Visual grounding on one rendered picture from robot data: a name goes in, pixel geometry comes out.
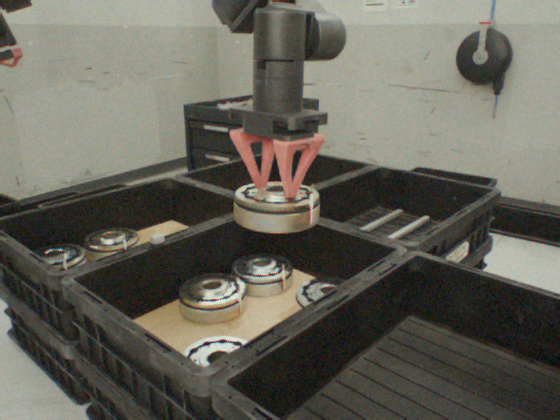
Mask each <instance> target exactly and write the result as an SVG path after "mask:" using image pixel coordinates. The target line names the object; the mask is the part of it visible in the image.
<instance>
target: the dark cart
mask: <svg viewBox="0 0 560 420"><path fill-rule="evenodd" d="M249 99H253V94H251V95H245V96H239V97H232V98H226V99H220V100H212V101H201V102H195V103H189V104H184V105H183V114H184V127H185V140H186V154H187V167H188V172H189V171H192V170H196V169H199V168H203V167H207V166H211V165H214V164H222V163H225V162H229V161H232V160H237V159H240V158H242V157H241V155H240V154H239V152H238V149H237V147H236V146H235V144H234V143H233V141H232V139H231V138H230V134H231V131H232V130H238V129H241V128H243V127H242V123H243V120H242V119H238V118H235V119H229V109H228V108H218V107H217V105H218V104H223V105H225V102H228V101H230V102H231V103H233V102H236V103H239V102H244V101H245V100H249ZM303 108H305V109H311V110H317V111H319V99H309V98H303ZM318 129H319V126H317V125H315V123H311V124H310V131H314V133H317V134H318ZM250 147H251V150H252V153H253V155H258V154H262V153H263V140H262V141H257V142H252V143H251V144H250Z"/></svg>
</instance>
